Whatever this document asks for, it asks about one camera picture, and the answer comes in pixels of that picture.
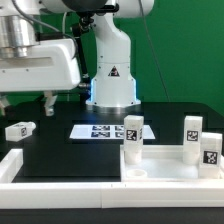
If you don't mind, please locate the white U-shaped fence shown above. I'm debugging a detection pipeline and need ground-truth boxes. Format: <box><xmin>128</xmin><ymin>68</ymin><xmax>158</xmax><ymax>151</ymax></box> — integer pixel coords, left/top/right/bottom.
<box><xmin>0</xmin><ymin>149</ymin><xmax>224</xmax><ymax>209</ymax></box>

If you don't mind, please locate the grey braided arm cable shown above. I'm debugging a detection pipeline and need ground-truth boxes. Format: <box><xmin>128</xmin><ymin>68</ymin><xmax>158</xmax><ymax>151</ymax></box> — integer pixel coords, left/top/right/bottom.
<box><xmin>11</xmin><ymin>0</ymin><xmax>79</xmax><ymax>54</ymax></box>

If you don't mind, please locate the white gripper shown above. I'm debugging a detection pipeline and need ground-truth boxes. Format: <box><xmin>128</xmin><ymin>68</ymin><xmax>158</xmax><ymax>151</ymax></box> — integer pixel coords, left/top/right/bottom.
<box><xmin>0</xmin><ymin>39</ymin><xmax>81</xmax><ymax>116</ymax></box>

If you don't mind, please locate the white sheet with tags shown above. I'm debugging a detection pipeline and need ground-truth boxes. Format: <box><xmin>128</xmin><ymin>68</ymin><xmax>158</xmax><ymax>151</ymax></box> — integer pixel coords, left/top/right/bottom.
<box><xmin>69</xmin><ymin>124</ymin><xmax>156</xmax><ymax>140</ymax></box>

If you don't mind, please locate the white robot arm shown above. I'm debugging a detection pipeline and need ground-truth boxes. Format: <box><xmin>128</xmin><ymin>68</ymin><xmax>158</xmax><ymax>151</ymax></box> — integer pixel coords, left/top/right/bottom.
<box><xmin>0</xmin><ymin>0</ymin><xmax>154</xmax><ymax>116</ymax></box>

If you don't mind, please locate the black cable at base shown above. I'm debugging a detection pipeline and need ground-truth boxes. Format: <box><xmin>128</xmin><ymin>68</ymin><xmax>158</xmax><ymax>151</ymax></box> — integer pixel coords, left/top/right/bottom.
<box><xmin>34</xmin><ymin>85</ymin><xmax>84</xmax><ymax>102</ymax></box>

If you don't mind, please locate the white square table top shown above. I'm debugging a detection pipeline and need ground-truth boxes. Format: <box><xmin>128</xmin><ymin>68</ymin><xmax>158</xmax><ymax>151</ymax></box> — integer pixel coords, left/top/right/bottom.
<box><xmin>120</xmin><ymin>145</ymin><xmax>224</xmax><ymax>182</ymax></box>

